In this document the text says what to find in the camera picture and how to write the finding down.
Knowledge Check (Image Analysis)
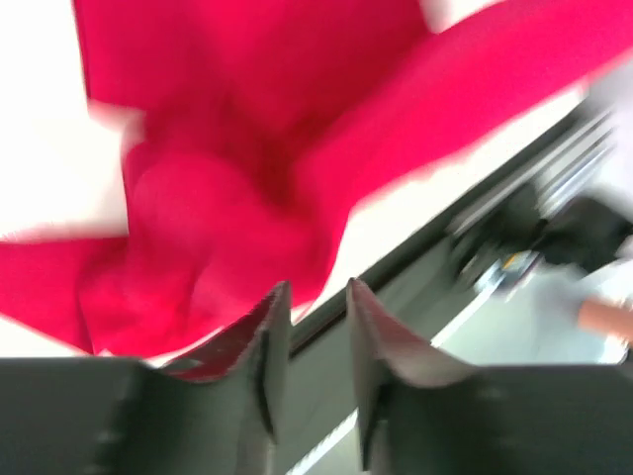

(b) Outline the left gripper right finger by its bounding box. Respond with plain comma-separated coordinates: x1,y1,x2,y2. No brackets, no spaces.
346,278,475,474

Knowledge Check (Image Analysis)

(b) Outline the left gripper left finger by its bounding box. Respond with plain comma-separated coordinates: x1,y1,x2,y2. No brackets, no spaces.
162,282,291,474

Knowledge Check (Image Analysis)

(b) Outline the magenta red t shirt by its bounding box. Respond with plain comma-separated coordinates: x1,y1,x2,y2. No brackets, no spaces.
1,1,632,357

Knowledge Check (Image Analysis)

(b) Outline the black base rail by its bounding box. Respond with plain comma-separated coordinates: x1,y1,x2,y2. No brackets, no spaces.
289,113,619,357

